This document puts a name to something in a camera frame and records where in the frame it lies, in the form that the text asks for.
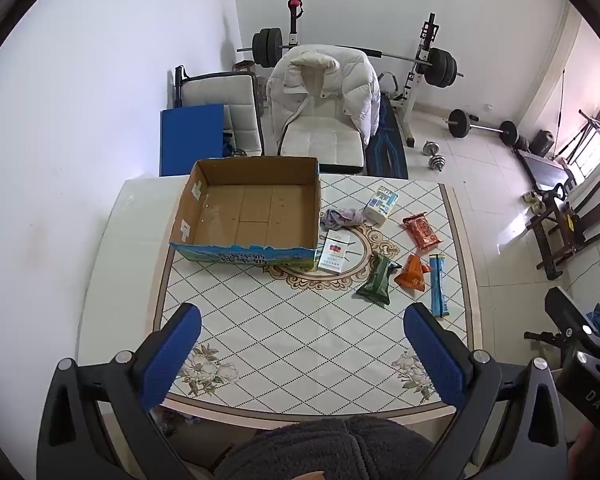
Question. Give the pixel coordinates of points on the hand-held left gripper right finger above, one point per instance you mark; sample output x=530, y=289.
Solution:
x=435, y=355

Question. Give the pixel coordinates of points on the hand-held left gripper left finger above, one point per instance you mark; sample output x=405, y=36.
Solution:
x=175, y=355

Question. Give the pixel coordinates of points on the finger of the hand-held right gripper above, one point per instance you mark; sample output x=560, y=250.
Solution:
x=562, y=310
x=550, y=337

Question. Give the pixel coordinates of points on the long blue packet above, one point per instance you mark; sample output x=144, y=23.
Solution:
x=439, y=287

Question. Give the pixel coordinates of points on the orange snack packet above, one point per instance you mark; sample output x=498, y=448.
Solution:
x=413, y=275

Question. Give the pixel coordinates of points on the green snack packet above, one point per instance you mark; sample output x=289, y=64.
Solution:
x=378, y=280

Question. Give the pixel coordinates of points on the red snack packet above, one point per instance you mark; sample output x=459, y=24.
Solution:
x=421, y=231

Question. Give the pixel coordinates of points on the white cigarette pack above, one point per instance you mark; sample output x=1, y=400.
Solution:
x=334, y=254

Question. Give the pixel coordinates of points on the white blue tissue pack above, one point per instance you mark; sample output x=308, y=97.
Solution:
x=381, y=205

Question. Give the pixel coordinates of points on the cardboard box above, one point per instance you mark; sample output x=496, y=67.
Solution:
x=250, y=210

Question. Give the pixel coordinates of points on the purple cloth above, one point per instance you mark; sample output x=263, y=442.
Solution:
x=342, y=217

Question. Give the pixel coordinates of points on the person's right hand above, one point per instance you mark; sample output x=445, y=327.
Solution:
x=582, y=452

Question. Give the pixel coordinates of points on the black wooden chair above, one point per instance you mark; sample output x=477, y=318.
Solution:
x=560, y=230

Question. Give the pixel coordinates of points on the pair of shoes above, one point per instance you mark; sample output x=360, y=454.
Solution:
x=534, y=200

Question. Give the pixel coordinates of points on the dark wooden bench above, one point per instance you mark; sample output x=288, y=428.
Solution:
x=542, y=170

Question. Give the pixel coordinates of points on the grey fleece clothing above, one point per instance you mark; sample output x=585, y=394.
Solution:
x=325, y=447

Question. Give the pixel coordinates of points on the black weights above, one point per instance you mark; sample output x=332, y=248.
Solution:
x=542, y=142

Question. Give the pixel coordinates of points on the chrome dumbbell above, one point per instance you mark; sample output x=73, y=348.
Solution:
x=434, y=157

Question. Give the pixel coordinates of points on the short barbell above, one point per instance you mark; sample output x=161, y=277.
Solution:
x=460, y=122

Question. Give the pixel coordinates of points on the dark blue weight bench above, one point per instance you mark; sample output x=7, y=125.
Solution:
x=387, y=145

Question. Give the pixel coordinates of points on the blue board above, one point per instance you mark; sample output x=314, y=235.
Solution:
x=190, y=140

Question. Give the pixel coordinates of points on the white padded chair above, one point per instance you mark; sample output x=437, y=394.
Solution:
x=322, y=142
x=230, y=100

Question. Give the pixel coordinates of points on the white puffer jacket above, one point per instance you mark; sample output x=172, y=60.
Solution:
x=325, y=80

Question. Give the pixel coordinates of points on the barbell with black plates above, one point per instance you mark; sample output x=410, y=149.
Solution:
x=267, y=47

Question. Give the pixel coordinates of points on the black metal frame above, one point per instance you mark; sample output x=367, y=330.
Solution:
x=181, y=82

